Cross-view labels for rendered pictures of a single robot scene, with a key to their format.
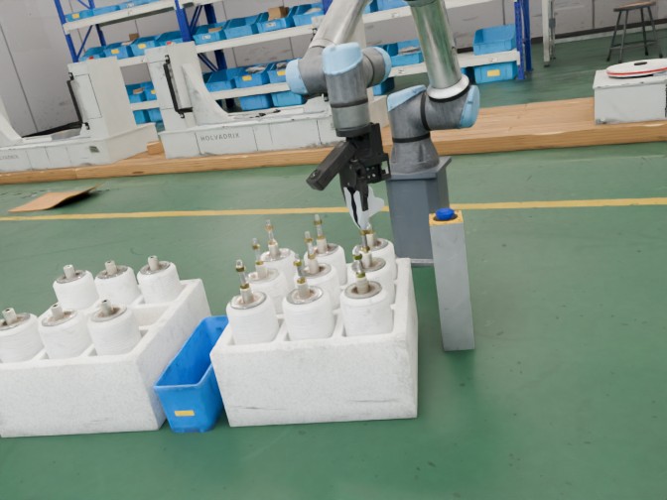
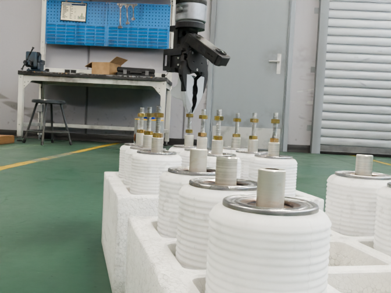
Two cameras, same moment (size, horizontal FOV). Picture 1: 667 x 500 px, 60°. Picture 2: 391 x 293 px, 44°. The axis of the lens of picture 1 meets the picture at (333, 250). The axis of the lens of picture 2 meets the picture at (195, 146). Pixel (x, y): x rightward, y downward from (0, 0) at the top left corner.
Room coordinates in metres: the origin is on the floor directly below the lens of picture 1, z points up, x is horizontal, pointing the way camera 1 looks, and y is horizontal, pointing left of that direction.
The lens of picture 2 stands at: (1.64, 1.00, 0.32)
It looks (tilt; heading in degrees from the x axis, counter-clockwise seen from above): 3 degrees down; 244
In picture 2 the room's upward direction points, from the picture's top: 3 degrees clockwise
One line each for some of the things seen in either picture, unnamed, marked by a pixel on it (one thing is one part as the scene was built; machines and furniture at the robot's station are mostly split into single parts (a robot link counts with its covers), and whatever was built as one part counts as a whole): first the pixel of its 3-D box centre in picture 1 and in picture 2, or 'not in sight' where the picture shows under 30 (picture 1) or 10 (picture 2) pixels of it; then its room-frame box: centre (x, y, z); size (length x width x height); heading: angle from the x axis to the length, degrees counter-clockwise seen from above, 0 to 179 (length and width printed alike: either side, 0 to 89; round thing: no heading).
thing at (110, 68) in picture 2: not in sight; (106, 67); (0.14, -4.55, 0.87); 0.40 x 0.30 x 0.23; 138
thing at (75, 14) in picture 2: not in sight; (73, 11); (0.46, -4.95, 1.54); 0.32 x 0.02 x 0.25; 152
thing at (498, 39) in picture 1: (496, 39); not in sight; (5.76, -1.88, 0.36); 0.50 x 0.38 x 0.21; 152
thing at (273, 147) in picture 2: (246, 295); (273, 150); (1.07, 0.19, 0.26); 0.02 x 0.02 x 0.03
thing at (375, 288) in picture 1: (362, 290); (235, 149); (1.03, -0.04, 0.25); 0.08 x 0.08 x 0.01
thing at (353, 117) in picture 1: (350, 116); (189, 15); (1.15, -0.08, 0.57); 0.08 x 0.08 x 0.05
